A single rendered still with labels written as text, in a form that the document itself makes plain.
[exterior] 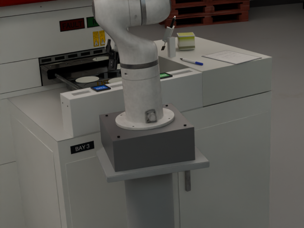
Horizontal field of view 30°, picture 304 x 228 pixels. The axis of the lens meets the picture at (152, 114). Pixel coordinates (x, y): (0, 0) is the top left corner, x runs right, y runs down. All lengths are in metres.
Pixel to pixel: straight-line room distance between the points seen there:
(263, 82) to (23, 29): 1.05
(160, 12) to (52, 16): 0.96
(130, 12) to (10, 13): 0.93
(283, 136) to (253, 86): 1.83
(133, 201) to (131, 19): 0.59
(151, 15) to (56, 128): 0.65
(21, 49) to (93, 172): 0.72
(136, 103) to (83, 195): 0.51
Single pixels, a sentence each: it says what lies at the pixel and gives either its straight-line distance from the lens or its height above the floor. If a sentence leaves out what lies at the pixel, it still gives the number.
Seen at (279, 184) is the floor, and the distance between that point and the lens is 3.48.
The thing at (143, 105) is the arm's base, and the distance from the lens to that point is 1.74.
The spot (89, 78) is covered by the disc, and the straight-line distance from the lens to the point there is 2.44.
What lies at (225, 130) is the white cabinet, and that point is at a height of 0.70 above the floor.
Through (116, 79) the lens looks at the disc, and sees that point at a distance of 2.39.
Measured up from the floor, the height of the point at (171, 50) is 0.99.
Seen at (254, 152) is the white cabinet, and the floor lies 0.56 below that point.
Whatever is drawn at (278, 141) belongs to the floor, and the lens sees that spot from 4.10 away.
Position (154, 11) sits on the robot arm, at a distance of 1.68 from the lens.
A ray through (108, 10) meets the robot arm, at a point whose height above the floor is 1.29.
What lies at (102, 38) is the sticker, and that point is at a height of 1.02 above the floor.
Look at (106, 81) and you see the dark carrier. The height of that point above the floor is 0.90.
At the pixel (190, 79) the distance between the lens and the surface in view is 2.19.
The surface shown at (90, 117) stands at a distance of 2.02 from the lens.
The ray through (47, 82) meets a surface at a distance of 2.59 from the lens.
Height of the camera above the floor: 1.54
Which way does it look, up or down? 19 degrees down
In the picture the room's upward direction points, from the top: 3 degrees counter-clockwise
